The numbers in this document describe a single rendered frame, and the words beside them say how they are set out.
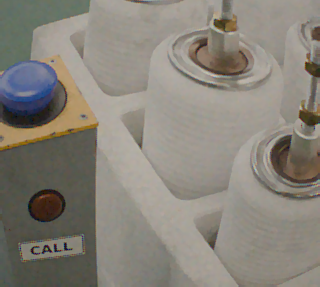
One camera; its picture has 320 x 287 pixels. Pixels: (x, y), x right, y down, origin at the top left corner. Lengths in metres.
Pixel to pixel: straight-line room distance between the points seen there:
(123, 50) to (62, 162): 0.25
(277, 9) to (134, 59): 0.13
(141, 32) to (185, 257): 0.20
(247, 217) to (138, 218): 0.11
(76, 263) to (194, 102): 0.15
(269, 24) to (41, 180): 0.33
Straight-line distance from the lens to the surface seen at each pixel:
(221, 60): 0.73
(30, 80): 0.58
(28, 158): 0.57
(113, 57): 0.82
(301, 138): 0.64
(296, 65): 0.78
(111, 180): 0.76
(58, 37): 0.88
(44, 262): 0.63
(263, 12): 0.85
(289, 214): 0.63
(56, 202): 0.59
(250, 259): 0.67
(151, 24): 0.79
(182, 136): 0.73
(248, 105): 0.71
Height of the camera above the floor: 0.67
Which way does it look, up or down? 38 degrees down
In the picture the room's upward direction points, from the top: 6 degrees clockwise
